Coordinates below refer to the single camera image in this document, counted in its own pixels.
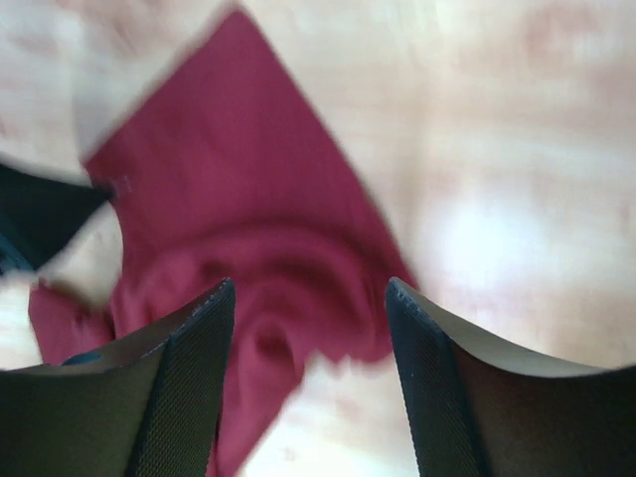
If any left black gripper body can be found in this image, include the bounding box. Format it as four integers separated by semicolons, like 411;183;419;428
1;164;113;273

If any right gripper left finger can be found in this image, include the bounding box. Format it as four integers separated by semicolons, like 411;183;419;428
1;280;236;476

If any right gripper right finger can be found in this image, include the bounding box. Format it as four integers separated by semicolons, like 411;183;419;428
386;278;635;477

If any red t-shirt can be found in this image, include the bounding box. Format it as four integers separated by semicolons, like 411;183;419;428
29;10;410;476

